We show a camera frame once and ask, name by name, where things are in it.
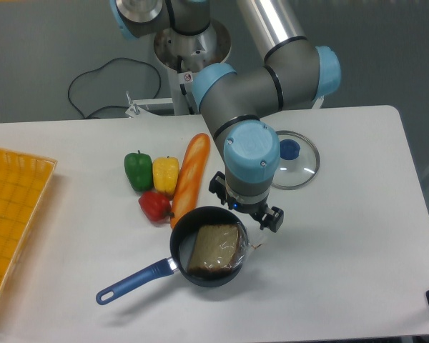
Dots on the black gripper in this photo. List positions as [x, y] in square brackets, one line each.
[268, 217]

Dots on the toast slice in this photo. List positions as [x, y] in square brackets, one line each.
[218, 250]

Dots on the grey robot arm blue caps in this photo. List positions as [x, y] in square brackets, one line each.
[249, 149]

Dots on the glass pot lid blue knob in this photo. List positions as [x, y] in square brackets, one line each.
[299, 161]

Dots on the orange baguette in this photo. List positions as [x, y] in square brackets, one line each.
[190, 177]

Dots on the yellow bell pepper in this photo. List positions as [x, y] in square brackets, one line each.
[165, 172]

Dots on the red bell pepper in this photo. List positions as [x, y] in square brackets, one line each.
[155, 206]

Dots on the green bell pepper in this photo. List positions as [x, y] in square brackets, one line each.
[138, 169]

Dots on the yellow woven basket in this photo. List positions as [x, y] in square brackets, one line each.
[24, 179]

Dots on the black pot blue handle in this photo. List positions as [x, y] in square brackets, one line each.
[180, 244]

